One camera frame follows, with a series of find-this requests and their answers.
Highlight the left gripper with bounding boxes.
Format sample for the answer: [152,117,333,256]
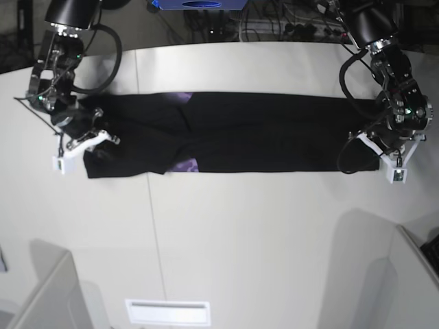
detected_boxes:
[348,121,415,165]

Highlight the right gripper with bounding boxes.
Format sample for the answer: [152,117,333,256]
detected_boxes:
[49,102,120,151]

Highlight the black T-shirt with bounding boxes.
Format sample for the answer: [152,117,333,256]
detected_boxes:
[80,93,379,179]

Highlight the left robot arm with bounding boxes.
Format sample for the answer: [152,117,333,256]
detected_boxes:
[318,1,434,169]

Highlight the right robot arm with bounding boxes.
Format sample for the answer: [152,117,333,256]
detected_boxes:
[17,1,123,151]

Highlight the white partition panel right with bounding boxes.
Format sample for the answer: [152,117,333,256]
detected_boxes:
[322,224,439,329]

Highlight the white partition panel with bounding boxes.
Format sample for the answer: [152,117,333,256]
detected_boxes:
[322,224,439,329]
[1,239,111,328]

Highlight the blue box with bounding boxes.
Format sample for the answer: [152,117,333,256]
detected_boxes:
[151,0,248,11]

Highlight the white power strip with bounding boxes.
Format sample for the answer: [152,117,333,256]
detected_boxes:
[237,19,351,44]

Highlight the white partition panel left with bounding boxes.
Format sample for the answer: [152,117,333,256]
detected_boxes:
[1,239,111,328]

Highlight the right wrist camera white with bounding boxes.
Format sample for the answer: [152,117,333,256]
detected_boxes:
[51,132,110,175]

